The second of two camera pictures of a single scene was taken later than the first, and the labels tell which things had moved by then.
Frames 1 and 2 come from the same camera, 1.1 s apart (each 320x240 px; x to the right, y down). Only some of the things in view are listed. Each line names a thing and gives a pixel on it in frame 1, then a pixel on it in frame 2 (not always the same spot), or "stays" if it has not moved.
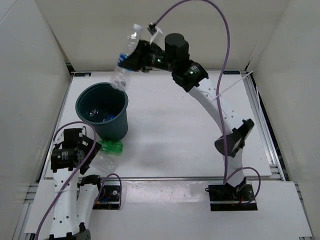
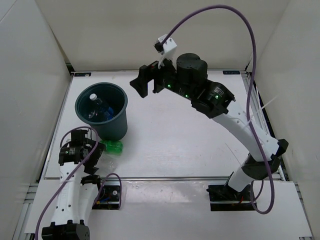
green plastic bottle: [113, 147] stays
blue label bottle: [101, 115] to [109, 113]
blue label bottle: [120, 76] to [107, 111]
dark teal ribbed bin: [105, 107] stays
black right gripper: [138, 60] to [146, 74]
